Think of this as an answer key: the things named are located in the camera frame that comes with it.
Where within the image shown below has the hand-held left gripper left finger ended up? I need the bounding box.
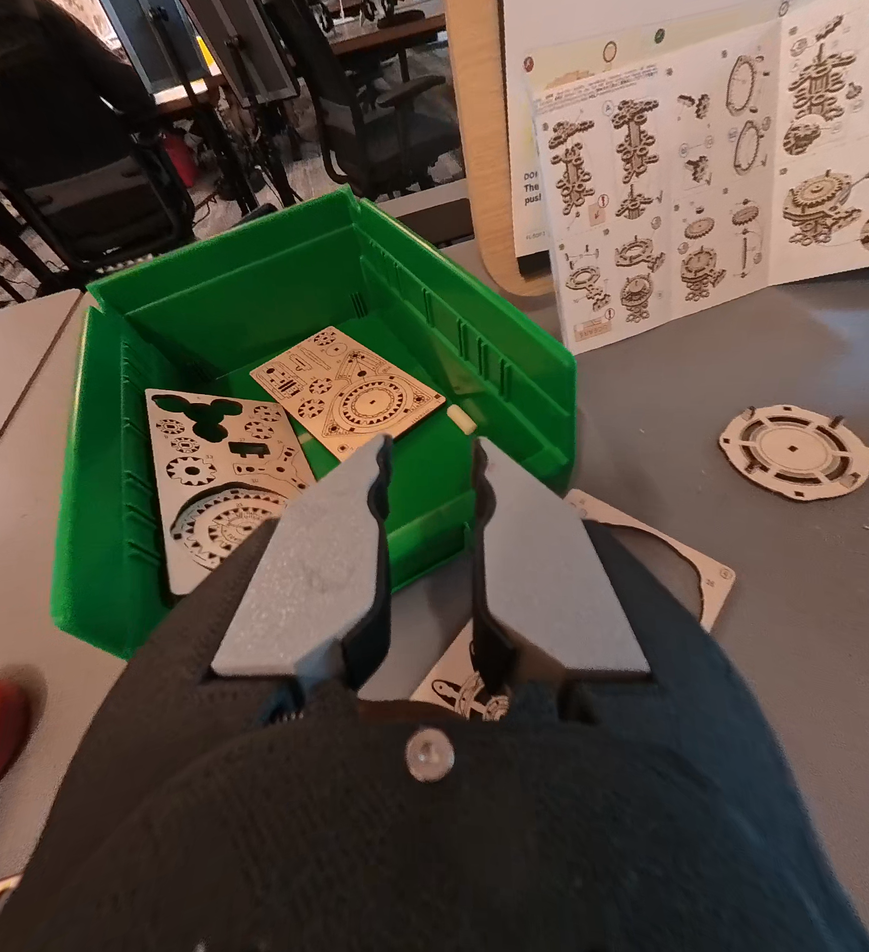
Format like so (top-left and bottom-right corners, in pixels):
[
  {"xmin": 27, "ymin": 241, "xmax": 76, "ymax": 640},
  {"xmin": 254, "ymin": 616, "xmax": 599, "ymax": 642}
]
[{"xmin": 210, "ymin": 433, "xmax": 394, "ymax": 691}]

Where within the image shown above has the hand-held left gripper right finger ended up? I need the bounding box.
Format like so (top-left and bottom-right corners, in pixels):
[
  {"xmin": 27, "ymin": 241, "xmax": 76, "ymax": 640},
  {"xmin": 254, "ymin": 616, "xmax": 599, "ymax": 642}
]
[{"xmin": 470, "ymin": 437, "xmax": 655, "ymax": 694}]

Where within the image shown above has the wooden sheet with gear parts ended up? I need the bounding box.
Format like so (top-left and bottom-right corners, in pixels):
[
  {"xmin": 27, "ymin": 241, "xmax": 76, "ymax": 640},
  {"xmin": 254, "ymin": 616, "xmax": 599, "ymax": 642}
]
[{"xmin": 144, "ymin": 388, "xmax": 316, "ymax": 596}]

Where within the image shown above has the green plastic bin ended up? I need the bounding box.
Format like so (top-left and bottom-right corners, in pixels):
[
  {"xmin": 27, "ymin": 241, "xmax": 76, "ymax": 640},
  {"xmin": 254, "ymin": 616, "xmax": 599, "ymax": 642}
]
[{"xmin": 49, "ymin": 186, "xmax": 578, "ymax": 661}]

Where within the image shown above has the wooden sheet with round cut-out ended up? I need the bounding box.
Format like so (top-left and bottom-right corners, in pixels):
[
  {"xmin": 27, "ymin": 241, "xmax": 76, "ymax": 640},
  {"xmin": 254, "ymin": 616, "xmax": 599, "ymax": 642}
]
[{"xmin": 411, "ymin": 487, "xmax": 737, "ymax": 724}]

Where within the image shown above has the wooden sheet with triangle part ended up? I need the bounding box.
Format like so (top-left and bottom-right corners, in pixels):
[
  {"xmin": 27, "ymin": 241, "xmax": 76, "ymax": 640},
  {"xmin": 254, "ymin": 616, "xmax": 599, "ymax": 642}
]
[{"xmin": 248, "ymin": 326, "xmax": 446, "ymax": 464}]

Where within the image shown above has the round wooden base part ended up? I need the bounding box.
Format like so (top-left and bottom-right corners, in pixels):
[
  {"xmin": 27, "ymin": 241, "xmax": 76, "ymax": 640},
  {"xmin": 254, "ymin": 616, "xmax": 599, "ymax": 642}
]
[{"xmin": 717, "ymin": 404, "xmax": 869, "ymax": 505}]

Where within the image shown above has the folded instruction booklet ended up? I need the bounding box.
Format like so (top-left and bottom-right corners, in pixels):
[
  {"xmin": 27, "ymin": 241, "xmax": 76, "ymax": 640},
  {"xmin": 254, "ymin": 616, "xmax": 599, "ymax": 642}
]
[{"xmin": 524, "ymin": 0, "xmax": 869, "ymax": 357}]

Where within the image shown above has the black office chair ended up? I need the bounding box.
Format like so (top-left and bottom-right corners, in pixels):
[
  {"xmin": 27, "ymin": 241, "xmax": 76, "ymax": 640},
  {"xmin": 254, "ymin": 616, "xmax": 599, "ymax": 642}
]
[
  {"xmin": 21, "ymin": 152, "xmax": 197, "ymax": 272},
  {"xmin": 293, "ymin": 0, "xmax": 459, "ymax": 202}
]

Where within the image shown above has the wooden backing board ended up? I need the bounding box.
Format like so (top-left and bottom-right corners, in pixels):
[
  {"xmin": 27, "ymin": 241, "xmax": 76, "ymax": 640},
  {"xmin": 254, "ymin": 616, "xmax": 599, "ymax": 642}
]
[{"xmin": 445, "ymin": 0, "xmax": 555, "ymax": 298}]

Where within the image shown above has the grey board on stand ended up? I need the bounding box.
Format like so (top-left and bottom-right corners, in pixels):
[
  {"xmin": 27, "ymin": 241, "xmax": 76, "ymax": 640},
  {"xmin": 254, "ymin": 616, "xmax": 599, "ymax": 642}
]
[
  {"xmin": 182, "ymin": 0, "xmax": 302, "ymax": 105},
  {"xmin": 100, "ymin": 0, "xmax": 223, "ymax": 98}
]

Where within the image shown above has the white instruction poster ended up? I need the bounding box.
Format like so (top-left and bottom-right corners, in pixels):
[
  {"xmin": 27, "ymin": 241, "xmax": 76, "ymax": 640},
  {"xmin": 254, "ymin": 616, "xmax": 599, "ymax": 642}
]
[{"xmin": 505, "ymin": 0, "xmax": 785, "ymax": 280}]

